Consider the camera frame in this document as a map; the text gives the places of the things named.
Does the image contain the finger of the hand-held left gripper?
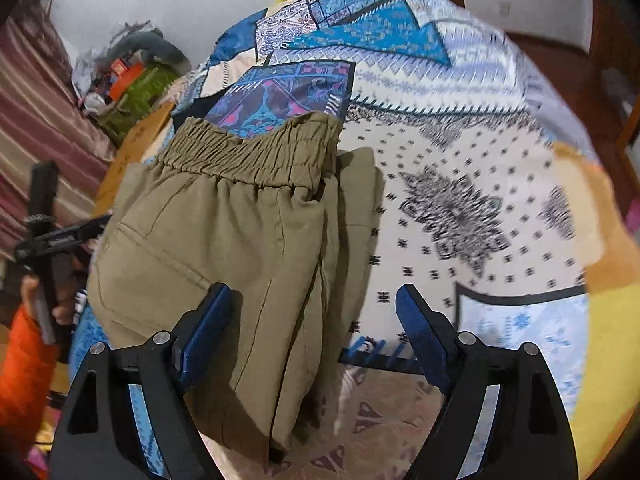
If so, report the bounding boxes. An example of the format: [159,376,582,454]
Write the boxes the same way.
[65,214,114,251]

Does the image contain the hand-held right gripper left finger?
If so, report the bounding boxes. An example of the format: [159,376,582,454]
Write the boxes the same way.
[50,282,233,480]

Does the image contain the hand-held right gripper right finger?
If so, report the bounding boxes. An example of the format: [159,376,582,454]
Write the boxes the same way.
[395,284,581,480]

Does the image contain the khaki pants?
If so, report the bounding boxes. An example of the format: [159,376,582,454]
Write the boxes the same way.
[86,112,387,464]

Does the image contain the orange-sleeved left forearm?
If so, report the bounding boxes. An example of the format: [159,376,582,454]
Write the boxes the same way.
[0,304,72,457]

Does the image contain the person's left hand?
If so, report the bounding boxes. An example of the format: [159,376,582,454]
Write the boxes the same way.
[20,272,79,329]

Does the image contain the pink striped curtain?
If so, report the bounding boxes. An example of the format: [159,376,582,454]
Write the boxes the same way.
[0,0,117,262]

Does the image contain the brown cardboard board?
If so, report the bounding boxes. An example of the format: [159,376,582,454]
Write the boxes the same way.
[92,102,177,217]

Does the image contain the grey clothes pile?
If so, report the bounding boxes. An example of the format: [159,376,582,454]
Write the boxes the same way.
[72,19,167,112]

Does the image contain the orange box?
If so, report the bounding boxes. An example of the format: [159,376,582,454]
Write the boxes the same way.
[108,58,147,102]

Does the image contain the blue patchwork blanket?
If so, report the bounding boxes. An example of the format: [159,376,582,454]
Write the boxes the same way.
[69,0,602,480]

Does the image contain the grey bolster pillow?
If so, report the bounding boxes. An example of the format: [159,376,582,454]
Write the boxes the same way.
[107,32,192,74]

